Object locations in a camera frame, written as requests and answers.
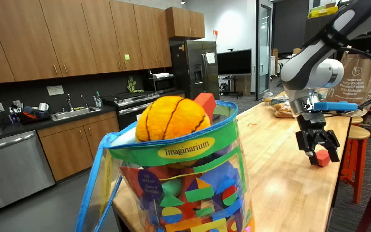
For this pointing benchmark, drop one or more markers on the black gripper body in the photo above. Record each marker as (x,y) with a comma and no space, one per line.
(312,133)

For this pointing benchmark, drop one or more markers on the red semicircle foam block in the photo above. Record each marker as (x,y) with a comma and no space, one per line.
(322,158)

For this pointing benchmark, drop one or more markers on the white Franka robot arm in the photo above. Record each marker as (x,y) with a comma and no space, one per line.
(305,64)

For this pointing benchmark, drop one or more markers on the red rectangular foam block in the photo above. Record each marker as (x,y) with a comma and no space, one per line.
(206,103)

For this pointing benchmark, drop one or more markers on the bagged bread loaf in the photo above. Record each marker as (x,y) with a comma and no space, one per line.
(282,111)

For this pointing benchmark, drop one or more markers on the black television screen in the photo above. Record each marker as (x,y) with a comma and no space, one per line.
(235,62)

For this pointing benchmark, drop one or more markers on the yellow box on shelf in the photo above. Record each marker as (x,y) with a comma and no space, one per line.
(321,11)

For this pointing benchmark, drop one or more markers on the paper sheet on refrigerator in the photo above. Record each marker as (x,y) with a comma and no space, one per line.
(210,58)

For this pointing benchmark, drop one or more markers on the colourful snack jar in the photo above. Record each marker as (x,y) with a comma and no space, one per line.
(180,188)

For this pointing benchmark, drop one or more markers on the stainless steel refrigerator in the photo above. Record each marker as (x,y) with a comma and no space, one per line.
(192,68)

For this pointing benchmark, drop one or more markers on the orange plush basketball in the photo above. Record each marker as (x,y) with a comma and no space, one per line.
(170,117)

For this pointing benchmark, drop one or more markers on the stainless microwave oven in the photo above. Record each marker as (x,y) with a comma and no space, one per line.
(161,81)

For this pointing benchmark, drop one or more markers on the small wooden cabinet over fridge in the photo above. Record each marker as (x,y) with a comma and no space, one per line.
(184,22)

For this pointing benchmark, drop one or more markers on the stainless steel stove oven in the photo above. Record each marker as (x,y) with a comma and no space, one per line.
(131,104)

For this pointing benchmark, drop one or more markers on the green potted plant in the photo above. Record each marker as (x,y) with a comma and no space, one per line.
(133,85)

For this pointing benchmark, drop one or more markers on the green sticky note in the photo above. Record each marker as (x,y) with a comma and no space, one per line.
(126,57)

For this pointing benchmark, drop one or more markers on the soap bottle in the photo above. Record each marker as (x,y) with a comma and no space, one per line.
(97,100)

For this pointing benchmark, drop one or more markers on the steel kitchen sink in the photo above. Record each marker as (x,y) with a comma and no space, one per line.
(75,113)

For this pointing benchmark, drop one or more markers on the wooden base cabinet wide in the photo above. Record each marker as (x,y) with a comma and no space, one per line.
(71,145)

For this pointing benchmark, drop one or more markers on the red and silver cookware pile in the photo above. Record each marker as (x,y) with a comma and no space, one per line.
(32,113)

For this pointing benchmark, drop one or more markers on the stainless steel dishwasher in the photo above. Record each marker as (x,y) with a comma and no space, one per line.
(12,171)

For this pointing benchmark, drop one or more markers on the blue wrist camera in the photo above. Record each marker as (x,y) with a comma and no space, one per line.
(335,106)

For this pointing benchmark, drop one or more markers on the white wall plate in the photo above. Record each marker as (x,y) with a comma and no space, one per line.
(54,90)

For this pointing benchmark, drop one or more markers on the long wooden wall cabinet row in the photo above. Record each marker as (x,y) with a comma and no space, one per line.
(64,39)

